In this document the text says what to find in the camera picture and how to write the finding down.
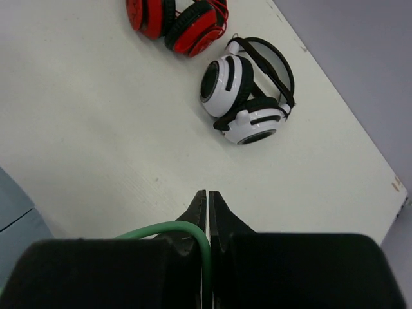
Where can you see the white black headphones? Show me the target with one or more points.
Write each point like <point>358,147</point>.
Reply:
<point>243,113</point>

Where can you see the red black headphones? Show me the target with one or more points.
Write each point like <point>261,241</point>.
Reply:
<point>188,32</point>

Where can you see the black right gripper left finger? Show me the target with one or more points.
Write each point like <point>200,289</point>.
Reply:
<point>158,266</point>

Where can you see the light blue over-ear headphones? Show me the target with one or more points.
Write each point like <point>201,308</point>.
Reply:
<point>21,224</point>

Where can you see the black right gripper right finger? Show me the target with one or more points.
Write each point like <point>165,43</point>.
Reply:
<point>295,270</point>

